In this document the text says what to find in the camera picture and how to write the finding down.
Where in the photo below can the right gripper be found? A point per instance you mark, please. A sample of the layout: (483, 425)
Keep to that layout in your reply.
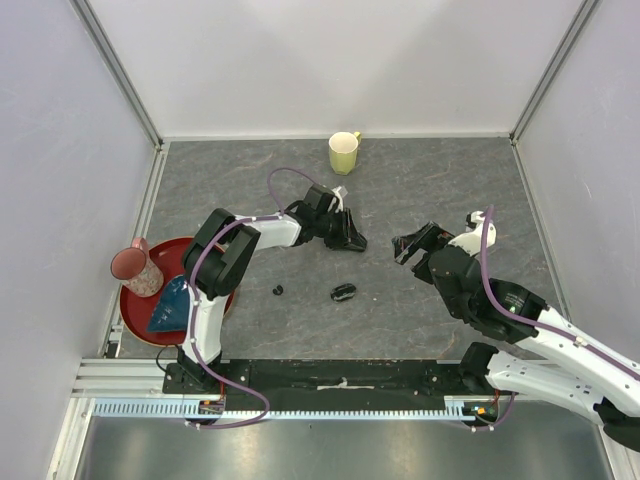
(430, 236)

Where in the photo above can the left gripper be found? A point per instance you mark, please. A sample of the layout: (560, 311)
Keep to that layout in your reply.
(347, 238)

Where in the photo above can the black marbled charging case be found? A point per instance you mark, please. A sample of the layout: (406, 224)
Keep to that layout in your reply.
(343, 292)

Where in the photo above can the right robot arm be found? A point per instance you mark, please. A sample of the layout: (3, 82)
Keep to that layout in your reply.
(590, 378)

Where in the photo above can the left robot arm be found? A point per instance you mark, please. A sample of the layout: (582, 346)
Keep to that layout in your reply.
(216, 261)

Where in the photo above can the yellow-green mug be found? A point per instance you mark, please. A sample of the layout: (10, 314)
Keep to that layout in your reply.
(343, 151)

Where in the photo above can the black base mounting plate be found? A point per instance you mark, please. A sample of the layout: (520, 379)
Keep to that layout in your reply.
(428, 377)

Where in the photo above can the blue plate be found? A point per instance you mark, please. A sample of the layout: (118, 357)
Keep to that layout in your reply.
(173, 309)

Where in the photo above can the pink floral mug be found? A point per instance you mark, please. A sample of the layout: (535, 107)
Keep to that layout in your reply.
(135, 270)

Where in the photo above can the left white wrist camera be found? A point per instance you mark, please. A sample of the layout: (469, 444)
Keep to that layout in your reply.
(337, 202)

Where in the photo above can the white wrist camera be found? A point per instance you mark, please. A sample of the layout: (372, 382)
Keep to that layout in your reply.
(471, 240)
(337, 202)

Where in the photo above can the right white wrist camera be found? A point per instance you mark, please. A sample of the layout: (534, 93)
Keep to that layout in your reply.
(471, 240)

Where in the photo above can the slotted cable duct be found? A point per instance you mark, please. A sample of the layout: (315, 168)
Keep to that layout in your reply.
(194, 409)

